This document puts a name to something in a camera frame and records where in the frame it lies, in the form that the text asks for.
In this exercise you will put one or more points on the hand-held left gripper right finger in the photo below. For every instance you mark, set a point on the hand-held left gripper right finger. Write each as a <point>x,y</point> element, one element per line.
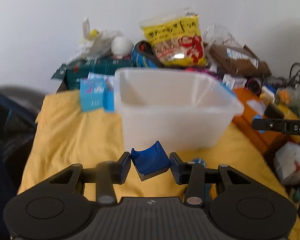
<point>176,168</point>

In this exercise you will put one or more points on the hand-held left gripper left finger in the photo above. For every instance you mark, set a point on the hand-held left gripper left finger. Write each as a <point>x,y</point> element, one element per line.
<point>126,167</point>

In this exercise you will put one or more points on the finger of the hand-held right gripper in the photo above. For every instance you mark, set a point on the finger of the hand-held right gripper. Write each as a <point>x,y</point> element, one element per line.
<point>267,125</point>

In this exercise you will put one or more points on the blue curved toy block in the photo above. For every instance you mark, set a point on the blue curved toy block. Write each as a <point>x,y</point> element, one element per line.
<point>150,163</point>

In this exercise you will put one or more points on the white plastic bin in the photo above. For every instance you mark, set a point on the white plastic bin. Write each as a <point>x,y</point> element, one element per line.
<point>175,120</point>

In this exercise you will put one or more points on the orange box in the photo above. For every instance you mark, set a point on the orange box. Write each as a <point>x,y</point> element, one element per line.
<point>255,105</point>

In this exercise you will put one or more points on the green mesh bag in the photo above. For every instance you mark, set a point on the green mesh bag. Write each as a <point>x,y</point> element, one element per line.
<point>297,100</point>

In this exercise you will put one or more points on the white paper bag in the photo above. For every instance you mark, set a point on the white paper bag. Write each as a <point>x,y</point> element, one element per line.
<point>293,163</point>

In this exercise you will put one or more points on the purple round gadget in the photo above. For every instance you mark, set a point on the purple round gadget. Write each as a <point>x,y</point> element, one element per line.
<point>255,85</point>

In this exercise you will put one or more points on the small white carton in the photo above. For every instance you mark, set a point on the small white carton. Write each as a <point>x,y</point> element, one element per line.
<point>233,80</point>

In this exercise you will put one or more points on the yellow blanket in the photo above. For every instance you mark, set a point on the yellow blanket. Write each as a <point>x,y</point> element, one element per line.
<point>77,135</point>

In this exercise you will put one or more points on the brown packet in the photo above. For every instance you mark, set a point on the brown packet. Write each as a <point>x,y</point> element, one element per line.
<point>240,60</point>

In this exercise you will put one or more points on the light blue cardboard box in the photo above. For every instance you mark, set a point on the light blue cardboard box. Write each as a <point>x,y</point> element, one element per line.
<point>93,93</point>

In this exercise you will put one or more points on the dark teal box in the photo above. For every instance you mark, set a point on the dark teal box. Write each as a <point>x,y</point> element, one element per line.
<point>95,67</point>

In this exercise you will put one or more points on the black red gadget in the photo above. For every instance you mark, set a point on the black red gadget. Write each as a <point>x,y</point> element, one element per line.
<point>146,50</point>

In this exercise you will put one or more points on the dark blue chair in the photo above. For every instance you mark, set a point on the dark blue chair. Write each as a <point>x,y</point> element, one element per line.
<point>7,142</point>

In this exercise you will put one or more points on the white ball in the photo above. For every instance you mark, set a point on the white ball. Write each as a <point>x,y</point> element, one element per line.
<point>122,45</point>

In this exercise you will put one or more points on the yellow red snack bag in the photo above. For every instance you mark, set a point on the yellow red snack bag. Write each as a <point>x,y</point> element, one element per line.
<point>176,40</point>

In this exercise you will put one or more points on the white plastic bag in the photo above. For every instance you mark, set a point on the white plastic bag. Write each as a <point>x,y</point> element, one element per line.
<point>95,42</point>

